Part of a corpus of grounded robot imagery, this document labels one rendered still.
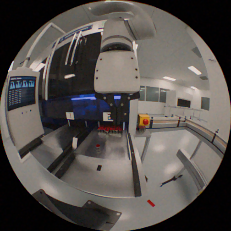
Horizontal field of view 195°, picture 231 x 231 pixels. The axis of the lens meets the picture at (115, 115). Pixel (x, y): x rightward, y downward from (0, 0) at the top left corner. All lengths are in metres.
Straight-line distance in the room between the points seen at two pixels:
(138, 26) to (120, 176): 0.44
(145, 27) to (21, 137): 1.05
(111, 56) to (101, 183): 0.36
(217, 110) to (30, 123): 2.33
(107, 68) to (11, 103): 0.88
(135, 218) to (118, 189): 0.95
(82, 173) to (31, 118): 0.79
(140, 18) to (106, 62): 0.15
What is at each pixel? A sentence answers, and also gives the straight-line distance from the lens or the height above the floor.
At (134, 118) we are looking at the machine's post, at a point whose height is 1.01.
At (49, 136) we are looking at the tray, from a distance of 0.65.
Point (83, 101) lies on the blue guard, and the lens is 0.52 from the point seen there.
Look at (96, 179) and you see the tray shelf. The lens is 0.29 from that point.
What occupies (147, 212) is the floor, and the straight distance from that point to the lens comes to 1.21.
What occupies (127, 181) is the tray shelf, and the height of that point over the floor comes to 0.88.
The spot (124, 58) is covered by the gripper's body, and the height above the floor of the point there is 1.23.
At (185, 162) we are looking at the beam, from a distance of 1.11.
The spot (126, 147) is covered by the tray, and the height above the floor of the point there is 0.88.
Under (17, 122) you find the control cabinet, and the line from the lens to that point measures 0.91.
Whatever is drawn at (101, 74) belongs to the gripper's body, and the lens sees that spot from 0.15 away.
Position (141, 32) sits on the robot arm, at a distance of 0.21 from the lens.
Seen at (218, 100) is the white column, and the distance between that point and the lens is 1.46.
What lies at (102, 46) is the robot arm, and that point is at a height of 1.26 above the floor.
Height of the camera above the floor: 1.14
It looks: 14 degrees down
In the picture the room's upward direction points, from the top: straight up
